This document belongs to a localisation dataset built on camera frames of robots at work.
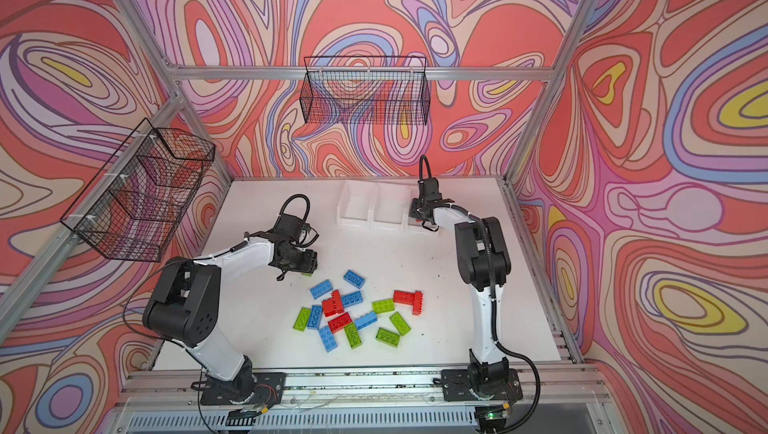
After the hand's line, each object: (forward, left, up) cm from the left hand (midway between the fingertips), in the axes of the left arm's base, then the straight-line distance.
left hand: (315, 262), depth 95 cm
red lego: (-12, -28, -1) cm, 31 cm away
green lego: (-4, +2, 0) cm, 5 cm away
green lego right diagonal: (-19, -27, -2) cm, 33 cm away
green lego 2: (-14, -22, -1) cm, 26 cm away
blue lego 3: (-12, -13, -1) cm, 18 cm away
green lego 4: (-23, -14, 0) cm, 27 cm away
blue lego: (-5, -13, -1) cm, 14 cm away
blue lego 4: (-18, -3, 0) cm, 18 cm away
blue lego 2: (-9, -3, -1) cm, 9 cm away
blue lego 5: (-19, -17, +1) cm, 26 cm away
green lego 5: (-23, -23, 0) cm, 33 cm away
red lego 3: (-19, -10, -2) cm, 21 cm away
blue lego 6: (-24, -7, 0) cm, 25 cm away
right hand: (+20, -36, 0) cm, 41 cm away
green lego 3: (-18, +1, -1) cm, 18 cm away
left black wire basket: (-2, +35, +32) cm, 47 cm away
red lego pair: (-15, -8, +1) cm, 17 cm away
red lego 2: (-14, -32, 0) cm, 35 cm away
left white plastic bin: (+25, -12, 0) cm, 28 cm away
